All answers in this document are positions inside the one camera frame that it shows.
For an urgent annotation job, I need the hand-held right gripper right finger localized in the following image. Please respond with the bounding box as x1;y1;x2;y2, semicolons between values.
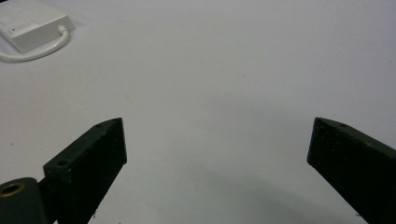
306;117;396;224

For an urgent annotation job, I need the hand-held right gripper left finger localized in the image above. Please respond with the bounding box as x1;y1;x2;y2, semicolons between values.
42;117;128;224

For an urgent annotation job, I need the white power strip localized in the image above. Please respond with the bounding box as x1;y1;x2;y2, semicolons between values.
0;0;77;53

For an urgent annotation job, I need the white power cable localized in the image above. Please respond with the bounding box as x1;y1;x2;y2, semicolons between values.
0;25;71;63

